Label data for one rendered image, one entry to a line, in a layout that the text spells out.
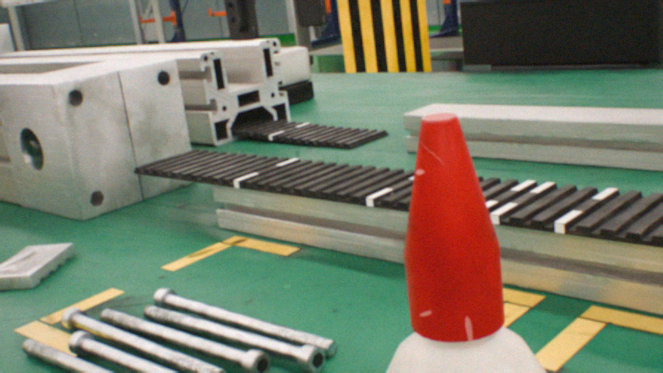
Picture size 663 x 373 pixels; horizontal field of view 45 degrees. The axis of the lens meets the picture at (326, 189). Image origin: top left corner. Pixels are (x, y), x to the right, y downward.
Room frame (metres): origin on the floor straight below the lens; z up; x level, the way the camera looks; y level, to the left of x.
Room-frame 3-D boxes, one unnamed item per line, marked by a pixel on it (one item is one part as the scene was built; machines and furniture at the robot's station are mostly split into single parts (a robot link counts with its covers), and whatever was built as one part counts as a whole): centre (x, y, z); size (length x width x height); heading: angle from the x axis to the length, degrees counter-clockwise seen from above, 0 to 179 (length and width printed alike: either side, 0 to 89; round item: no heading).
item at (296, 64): (0.93, 0.06, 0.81); 0.10 x 0.08 x 0.06; 135
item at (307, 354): (0.31, 0.05, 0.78); 0.11 x 0.01 x 0.01; 47
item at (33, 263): (0.43, 0.17, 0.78); 0.05 x 0.03 x 0.01; 168
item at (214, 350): (0.31, 0.07, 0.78); 0.11 x 0.01 x 0.01; 46
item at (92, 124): (0.60, 0.16, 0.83); 0.12 x 0.09 x 0.10; 135
